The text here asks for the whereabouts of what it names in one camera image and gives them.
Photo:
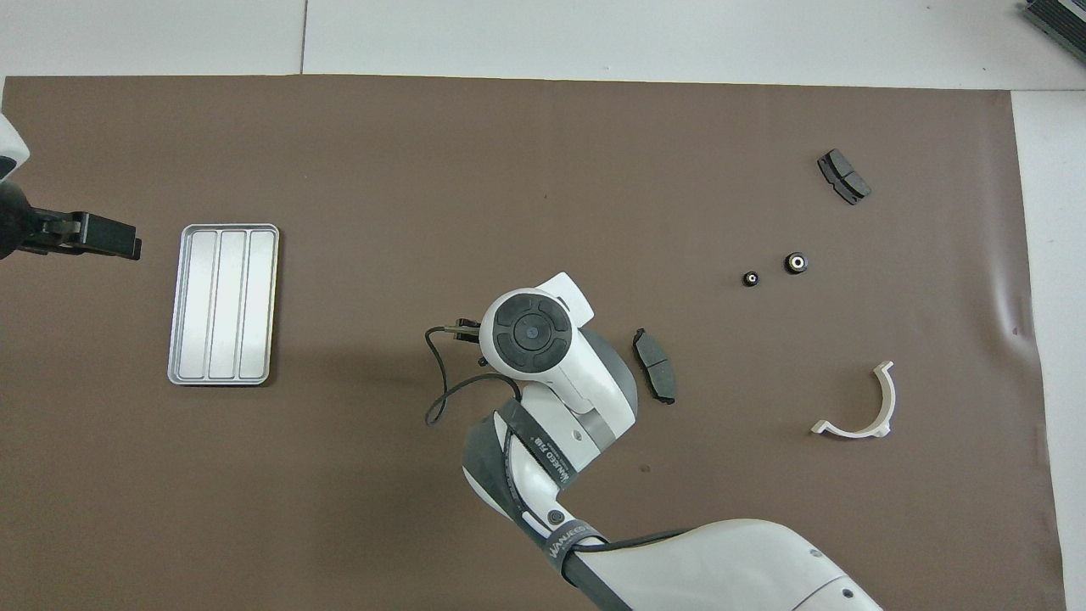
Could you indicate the white semicircular plastic clamp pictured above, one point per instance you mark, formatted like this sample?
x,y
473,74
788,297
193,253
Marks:
x,y
887,399

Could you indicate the short dark brake pad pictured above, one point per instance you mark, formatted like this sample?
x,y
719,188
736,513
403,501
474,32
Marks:
x,y
844,176

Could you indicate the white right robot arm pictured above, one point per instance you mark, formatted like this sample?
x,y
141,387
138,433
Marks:
x,y
577,373

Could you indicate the black ribbed device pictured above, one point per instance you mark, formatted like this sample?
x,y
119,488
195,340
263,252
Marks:
x,y
1059,24

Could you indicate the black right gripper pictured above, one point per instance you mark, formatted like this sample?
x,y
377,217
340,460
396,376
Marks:
x,y
467,331

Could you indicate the silver ribbed metal tray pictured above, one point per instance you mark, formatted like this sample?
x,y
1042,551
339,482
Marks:
x,y
222,305

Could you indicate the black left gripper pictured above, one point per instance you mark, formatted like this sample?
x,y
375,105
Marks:
x,y
12,221

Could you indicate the brown table mat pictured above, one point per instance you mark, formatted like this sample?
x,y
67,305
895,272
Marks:
x,y
339,475

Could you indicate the long dark brake pad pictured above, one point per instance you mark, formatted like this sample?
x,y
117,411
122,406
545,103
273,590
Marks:
x,y
655,365

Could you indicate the small black bearing gear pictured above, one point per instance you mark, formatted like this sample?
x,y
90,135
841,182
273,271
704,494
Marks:
x,y
750,278

